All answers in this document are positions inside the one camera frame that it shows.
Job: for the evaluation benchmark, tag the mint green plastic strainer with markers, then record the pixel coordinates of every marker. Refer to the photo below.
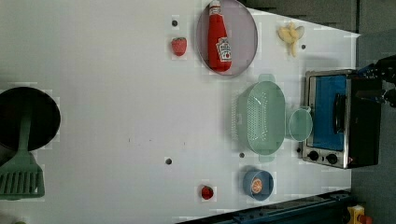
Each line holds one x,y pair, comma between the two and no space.
260,118

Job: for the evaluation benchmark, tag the red ketchup bottle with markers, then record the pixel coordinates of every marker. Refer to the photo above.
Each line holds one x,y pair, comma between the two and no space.
218,46

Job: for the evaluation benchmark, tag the pale red strawberry toy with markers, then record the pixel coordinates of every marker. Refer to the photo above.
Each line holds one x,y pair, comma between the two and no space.
179,46

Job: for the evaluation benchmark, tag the dark red strawberry toy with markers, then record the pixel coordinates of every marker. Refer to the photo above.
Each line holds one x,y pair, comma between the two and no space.
207,192

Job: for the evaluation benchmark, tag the grey round plate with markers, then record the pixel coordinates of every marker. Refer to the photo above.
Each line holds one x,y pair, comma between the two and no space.
242,34

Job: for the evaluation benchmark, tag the orange slice toy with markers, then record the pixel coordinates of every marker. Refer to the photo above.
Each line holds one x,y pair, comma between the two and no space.
256,185

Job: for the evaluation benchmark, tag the blue bowl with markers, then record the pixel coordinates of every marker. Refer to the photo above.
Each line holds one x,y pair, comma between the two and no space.
267,184

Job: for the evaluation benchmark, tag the mint green cup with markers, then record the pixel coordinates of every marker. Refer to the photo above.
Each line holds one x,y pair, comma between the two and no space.
299,123

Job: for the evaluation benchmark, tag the peeled banana toy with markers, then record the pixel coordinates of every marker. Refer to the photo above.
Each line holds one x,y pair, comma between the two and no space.
291,34

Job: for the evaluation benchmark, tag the black toaster oven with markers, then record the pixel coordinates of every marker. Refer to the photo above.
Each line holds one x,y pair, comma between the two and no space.
346,124

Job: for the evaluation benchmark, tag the black round pan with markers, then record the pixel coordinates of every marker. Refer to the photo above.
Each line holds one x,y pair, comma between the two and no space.
45,119

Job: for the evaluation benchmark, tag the green slotted spatula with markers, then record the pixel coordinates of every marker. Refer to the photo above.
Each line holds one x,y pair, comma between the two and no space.
21,177

